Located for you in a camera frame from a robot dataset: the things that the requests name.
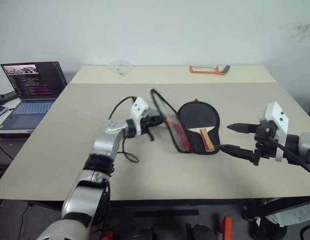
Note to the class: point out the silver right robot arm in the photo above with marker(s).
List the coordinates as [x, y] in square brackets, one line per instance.
[305, 143]

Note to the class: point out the orange hacksaw frame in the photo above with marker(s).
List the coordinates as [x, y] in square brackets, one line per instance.
[207, 71]

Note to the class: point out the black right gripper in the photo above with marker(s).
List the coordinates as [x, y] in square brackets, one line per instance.
[265, 140]

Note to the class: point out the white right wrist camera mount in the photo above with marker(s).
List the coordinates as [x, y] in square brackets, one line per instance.
[277, 119]

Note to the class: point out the dark flat phone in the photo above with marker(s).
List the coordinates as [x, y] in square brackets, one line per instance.
[0, 111]

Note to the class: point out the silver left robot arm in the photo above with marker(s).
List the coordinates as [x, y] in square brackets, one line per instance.
[106, 140]

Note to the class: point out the orange plastic bracket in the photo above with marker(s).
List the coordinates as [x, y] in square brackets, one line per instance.
[225, 227]

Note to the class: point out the black zip paddle case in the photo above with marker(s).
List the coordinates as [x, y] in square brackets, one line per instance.
[174, 117]

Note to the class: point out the black table tennis paddle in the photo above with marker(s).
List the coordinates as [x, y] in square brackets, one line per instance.
[198, 116]

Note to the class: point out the grey cloth bundle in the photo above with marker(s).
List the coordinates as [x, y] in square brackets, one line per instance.
[289, 212]

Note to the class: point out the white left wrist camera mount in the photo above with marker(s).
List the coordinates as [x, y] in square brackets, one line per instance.
[139, 108]

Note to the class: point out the clear plastic bag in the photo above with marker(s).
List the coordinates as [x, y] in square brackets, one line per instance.
[120, 67]

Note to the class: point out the dark rounded shape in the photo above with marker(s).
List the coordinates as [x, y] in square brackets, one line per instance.
[203, 232]

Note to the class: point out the black table frame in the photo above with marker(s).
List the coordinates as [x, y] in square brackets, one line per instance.
[169, 203]

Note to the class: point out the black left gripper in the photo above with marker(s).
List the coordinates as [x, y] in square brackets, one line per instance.
[149, 119]

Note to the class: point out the black handheld controller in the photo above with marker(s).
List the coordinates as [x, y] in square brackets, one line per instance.
[3, 98]

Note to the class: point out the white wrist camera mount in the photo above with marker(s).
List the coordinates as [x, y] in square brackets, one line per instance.
[139, 108]
[277, 119]

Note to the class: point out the open grey laptop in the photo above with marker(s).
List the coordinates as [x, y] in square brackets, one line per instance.
[32, 100]

